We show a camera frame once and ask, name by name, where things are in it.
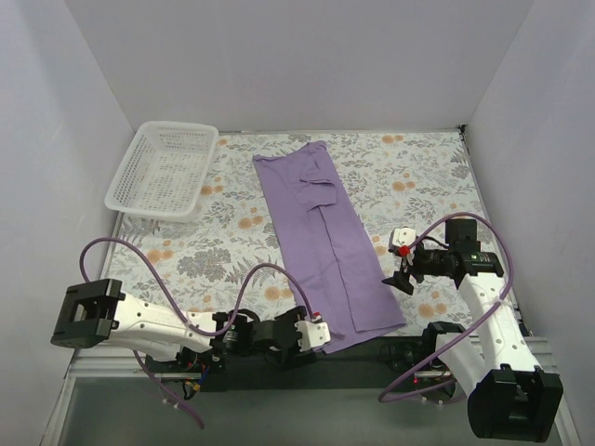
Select purple t shirt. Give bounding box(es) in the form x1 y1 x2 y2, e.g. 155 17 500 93
253 141 406 354

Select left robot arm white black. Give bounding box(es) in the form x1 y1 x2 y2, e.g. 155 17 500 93
50 279 331 372

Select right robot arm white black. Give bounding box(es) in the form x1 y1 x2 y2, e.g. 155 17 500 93
378 213 563 443

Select white plastic basket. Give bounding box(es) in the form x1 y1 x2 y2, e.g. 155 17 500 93
104 121 218 223

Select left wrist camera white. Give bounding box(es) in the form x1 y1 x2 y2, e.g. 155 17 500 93
295 312 331 352

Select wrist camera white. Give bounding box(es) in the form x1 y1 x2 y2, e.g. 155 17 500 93
388 227 417 257
295 312 331 352

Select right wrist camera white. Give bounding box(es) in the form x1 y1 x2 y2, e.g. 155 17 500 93
388 227 417 257

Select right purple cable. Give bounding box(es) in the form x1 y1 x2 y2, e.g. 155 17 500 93
378 212 515 404

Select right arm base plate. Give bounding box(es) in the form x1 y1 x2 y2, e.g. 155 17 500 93
379 337 430 372

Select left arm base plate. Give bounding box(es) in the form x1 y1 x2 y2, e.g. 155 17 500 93
145 347 226 374

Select aluminium frame rail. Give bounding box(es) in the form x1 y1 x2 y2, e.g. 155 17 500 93
68 346 145 378

